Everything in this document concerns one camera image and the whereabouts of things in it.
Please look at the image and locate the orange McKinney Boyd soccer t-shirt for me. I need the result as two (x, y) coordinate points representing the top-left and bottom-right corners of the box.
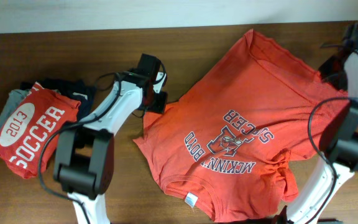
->
(135, 30), (347, 222)

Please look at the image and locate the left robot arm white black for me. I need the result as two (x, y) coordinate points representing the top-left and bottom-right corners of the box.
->
(53, 54), (167, 223)

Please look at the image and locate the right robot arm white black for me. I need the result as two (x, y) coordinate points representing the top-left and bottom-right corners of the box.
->
(271, 22), (358, 223)

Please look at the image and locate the folded navy blue shirt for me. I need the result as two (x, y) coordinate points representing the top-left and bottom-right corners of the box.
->
(14, 78), (96, 128)

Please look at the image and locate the folded red 2013 soccer shirt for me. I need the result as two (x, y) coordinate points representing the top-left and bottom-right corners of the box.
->
(0, 82), (81, 179)

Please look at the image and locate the folded grey shirt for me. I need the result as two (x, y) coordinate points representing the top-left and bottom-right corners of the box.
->
(0, 89), (29, 129)

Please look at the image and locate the left black camera cable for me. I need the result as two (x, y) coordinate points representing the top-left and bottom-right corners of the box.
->
(37, 62), (167, 224)

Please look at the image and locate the black camera cable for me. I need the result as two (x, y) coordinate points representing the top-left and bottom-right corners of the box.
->
(37, 62), (167, 224)
(308, 49), (358, 224)

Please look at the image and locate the right black camera cable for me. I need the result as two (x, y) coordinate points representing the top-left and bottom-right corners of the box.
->
(308, 49), (358, 224)

